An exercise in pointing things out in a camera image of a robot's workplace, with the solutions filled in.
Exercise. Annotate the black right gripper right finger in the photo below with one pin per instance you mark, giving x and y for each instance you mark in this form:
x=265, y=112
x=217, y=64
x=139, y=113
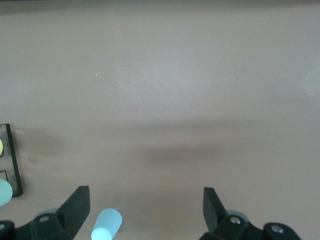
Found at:
x=220, y=225

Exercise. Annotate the light blue plastic cup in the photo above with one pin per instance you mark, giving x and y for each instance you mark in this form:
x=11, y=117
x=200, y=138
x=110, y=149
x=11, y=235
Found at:
x=107, y=225

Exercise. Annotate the yellow plastic cup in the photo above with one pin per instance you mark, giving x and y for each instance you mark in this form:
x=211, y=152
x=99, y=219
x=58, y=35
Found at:
x=1, y=147

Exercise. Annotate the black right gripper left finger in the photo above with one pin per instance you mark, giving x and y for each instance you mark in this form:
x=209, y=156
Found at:
x=67, y=220

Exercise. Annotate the pale green plastic cup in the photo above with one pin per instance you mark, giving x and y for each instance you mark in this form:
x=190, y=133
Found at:
x=5, y=192

